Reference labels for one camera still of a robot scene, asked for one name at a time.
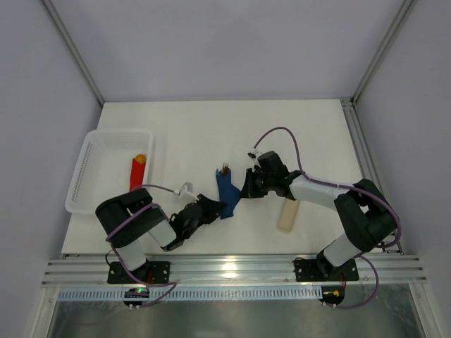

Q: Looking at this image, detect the blue paper napkin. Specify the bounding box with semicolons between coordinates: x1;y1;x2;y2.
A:
216;169;240;220

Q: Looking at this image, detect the gold fork green handle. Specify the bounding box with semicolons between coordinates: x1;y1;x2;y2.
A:
221;163;230;177

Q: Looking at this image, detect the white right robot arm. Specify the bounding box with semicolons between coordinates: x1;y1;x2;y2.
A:
241;150;400;280

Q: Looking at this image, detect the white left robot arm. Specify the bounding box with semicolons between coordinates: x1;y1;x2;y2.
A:
95;188;227;284

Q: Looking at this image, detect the beige cutlery tray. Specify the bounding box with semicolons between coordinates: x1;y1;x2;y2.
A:
277;199;300;233

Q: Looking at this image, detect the red bottle orange cap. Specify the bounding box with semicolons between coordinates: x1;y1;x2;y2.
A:
129;154;147;191

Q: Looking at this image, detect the white plastic basket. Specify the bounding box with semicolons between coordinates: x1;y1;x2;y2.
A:
65;128;153;215

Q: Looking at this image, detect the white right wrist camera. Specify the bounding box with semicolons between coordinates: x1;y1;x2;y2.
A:
247;149;262;161

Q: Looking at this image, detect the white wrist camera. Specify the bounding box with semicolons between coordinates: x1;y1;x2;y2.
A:
247;149;262;161
173;182;197;201

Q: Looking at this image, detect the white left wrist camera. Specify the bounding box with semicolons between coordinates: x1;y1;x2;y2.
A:
173;182;197;201

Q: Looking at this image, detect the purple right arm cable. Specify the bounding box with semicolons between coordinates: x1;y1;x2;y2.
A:
252;126;402;309

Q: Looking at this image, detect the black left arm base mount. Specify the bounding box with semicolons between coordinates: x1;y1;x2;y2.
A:
107;261;171;284

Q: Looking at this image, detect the aluminium side rail right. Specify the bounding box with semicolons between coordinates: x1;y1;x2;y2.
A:
340;98;404;255

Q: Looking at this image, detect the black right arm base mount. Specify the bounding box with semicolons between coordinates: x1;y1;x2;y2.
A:
293;258;359;282

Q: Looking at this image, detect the white slotted cable duct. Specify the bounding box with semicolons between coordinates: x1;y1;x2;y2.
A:
57;285;323;302

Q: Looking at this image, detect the aluminium table edge rail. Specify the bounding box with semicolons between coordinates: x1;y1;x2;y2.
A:
42;253;427;287

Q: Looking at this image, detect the aluminium frame post right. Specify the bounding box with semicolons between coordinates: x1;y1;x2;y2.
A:
350;0;417;106

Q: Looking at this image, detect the aluminium frame post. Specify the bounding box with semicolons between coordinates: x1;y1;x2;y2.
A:
39;0;105;107
350;0;417;106

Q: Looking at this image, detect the aluminium frame post left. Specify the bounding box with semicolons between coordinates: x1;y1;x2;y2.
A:
39;0;105;107

